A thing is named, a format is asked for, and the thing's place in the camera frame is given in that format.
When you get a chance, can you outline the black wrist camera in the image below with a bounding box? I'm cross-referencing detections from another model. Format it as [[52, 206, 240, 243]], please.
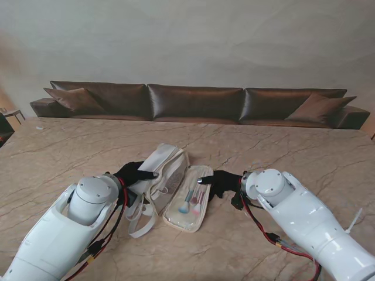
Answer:
[[230, 193, 246, 211], [125, 191, 140, 210]]

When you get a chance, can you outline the white cable tie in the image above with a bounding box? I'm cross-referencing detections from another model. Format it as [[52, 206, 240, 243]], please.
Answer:
[[345, 207, 363, 235]]

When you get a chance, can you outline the small side table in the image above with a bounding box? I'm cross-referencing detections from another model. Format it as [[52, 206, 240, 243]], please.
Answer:
[[0, 108, 26, 126]]

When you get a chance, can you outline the brown leather cushion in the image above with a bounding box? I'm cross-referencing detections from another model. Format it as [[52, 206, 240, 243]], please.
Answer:
[[285, 93, 358, 124], [43, 87, 108, 114]]

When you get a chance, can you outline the red black cable bundle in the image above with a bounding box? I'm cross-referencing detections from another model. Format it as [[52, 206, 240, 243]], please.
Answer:
[[241, 198, 322, 281], [63, 183, 129, 281]]

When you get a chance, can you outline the makeup brush with pink tip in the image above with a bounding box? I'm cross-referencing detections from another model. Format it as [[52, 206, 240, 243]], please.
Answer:
[[190, 190, 206, 216]]

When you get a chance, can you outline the cream fabric cosmetics bag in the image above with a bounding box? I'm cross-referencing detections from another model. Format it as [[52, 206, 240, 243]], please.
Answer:
[[125, 142, 214, 238]]

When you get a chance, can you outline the brown leather sofa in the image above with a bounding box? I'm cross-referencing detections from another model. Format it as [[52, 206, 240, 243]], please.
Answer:
[[29, 81, 371, 130]]

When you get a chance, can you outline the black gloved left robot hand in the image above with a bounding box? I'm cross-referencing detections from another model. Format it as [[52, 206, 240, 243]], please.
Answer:
[[112, 161, 161, 187]]

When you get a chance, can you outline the makeup brush with blue tip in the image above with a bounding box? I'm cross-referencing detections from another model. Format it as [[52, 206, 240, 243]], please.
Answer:
[[178, 189, 194, 214]]

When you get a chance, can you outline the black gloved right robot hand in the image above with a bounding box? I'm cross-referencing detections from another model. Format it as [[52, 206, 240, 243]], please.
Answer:
[[196, 170, 244, 201]]

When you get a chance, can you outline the dark chair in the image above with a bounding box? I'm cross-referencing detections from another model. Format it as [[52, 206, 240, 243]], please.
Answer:
[[0, 112, 16, 148]]

